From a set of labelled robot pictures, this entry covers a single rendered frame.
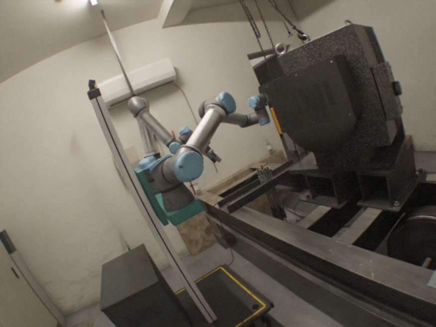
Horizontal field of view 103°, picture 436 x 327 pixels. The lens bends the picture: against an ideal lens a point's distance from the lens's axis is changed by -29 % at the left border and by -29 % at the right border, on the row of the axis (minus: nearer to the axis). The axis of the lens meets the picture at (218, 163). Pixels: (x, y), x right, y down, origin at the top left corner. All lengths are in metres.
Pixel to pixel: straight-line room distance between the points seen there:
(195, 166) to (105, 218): 2.02
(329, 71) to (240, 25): 2.62
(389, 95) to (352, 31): 0.34
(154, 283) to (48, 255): 2.10
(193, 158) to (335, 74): 0.72
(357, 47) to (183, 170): 0.96
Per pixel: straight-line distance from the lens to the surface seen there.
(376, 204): 1.45
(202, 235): 2.94
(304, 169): 1.59
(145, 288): 1.22
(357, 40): 1.23
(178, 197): 1.06
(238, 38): 3.52
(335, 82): 1.15
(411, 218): 1.43
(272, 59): 8.34
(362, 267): 1.09
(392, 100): 1.24
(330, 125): 1.23
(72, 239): 2.98
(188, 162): 0.93
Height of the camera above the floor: 1.43
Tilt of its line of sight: 11 degrees down
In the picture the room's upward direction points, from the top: 23 degrees counter-clockwise
